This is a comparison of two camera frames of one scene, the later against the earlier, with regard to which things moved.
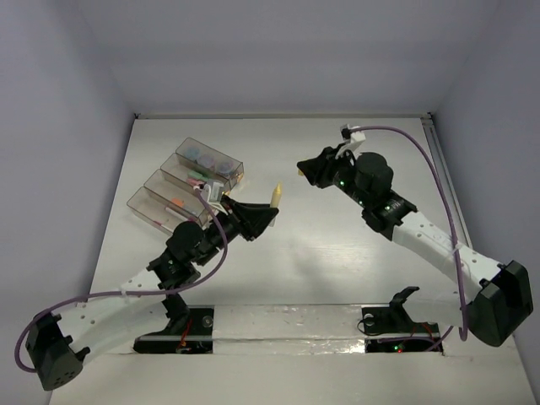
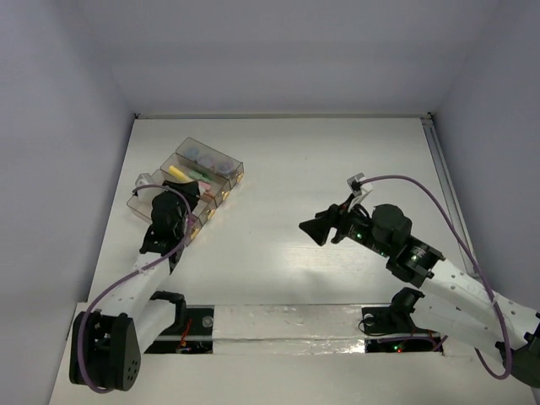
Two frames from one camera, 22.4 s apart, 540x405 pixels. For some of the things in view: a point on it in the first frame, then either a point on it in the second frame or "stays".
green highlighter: x=197 y=175 stays
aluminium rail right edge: x=432 y=132 stays
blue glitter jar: x=192 y=153 stays
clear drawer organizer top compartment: x=212 y=160 stays
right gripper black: x=319 y=170 -> x=337 y=216
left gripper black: x=235 y=215 -> x=184 y=188
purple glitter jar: x=225 y=167 stays
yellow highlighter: x=277 y=195 -> x=177 y=173
